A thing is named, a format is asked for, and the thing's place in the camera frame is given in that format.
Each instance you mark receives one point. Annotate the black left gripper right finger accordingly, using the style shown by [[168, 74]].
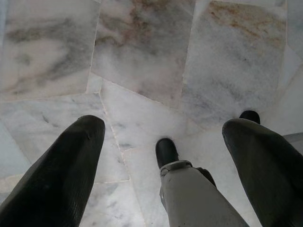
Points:
[[267, 175]]

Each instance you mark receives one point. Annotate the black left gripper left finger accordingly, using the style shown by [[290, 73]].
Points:
[[52, 179]]

